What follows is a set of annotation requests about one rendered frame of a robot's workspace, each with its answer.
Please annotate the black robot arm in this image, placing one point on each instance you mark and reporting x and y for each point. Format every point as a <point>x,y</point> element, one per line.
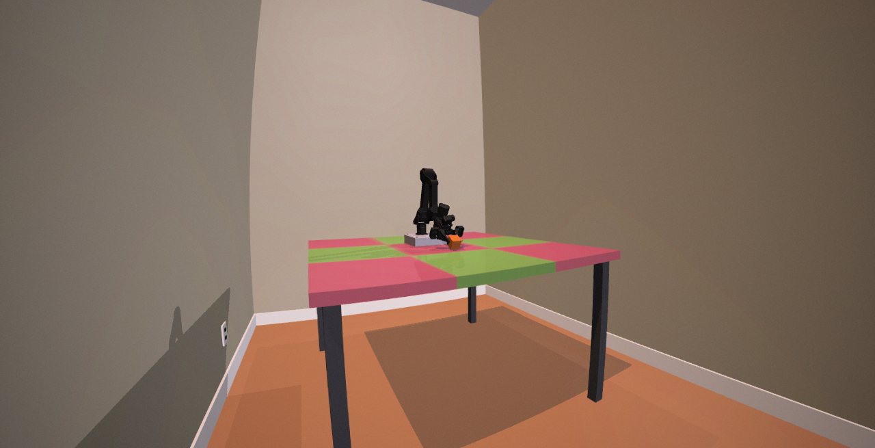
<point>429,209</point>

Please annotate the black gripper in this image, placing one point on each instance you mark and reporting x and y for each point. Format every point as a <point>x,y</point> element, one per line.
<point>441,233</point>

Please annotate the orange block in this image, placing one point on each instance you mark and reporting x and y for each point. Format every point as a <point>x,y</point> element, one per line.
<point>454,242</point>

